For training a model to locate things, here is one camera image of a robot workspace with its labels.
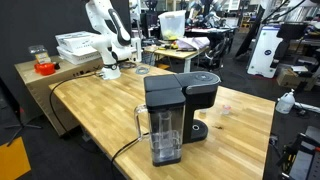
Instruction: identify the black Keurig coffee maker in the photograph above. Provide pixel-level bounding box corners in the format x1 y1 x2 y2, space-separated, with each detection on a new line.
143 71 222 145

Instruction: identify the clear water reservoir black lid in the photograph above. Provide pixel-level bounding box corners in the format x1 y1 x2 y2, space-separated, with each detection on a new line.
133 88 187 168

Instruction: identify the light wooden background desk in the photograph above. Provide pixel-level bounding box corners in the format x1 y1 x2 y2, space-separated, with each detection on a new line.
143 44 210 74

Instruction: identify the pale crumpled cloth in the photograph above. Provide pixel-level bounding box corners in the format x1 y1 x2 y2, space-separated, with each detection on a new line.
176 36 211 51

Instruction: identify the clear storage bin white lid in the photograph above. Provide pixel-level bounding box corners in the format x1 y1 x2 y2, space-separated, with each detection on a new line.
157 9 187 41

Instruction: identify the black office chair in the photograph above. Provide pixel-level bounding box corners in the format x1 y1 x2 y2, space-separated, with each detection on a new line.
199 34 232 72

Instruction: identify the small clear bottle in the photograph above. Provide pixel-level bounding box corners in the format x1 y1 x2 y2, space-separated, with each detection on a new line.
221 104 232 116

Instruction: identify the white flat box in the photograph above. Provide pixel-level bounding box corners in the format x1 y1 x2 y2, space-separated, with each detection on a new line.
54 30 98 53
56 45 103 66

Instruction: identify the white panel blue logo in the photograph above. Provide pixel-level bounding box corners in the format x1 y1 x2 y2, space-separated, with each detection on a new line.
246 24 285 80

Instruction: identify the red plastic bowl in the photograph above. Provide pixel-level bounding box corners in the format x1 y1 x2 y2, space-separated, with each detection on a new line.
33 62 57 77

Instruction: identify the large cardboard box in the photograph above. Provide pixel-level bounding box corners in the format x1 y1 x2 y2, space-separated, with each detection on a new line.
13 54 105 138

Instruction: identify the white plastic jug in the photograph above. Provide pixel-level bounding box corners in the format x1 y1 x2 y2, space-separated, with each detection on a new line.
275 88 297 115

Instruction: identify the small clear plastic container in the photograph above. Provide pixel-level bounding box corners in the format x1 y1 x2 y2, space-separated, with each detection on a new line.
28 44 52 65

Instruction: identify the small brown cardboard box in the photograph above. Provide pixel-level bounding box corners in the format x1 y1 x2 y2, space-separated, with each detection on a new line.
276 67 310 90

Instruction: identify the black tripod stand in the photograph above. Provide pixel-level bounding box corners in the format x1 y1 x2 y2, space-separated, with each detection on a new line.
4 106 43 148

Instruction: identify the black metal cart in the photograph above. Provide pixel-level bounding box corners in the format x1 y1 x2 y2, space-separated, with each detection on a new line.
275 125 320 180

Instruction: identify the grey coiled cable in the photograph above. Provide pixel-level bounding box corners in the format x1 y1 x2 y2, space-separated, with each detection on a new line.
134 65 151 76

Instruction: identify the dark coiled cable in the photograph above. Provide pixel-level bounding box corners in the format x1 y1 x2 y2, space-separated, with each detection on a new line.
118 61 138 70

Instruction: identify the black coffee maker power cable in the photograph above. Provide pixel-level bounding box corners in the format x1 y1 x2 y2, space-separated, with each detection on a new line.
109 132 150 180

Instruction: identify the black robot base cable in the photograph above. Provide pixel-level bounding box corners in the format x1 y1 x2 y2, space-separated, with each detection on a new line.
48 71 104 138

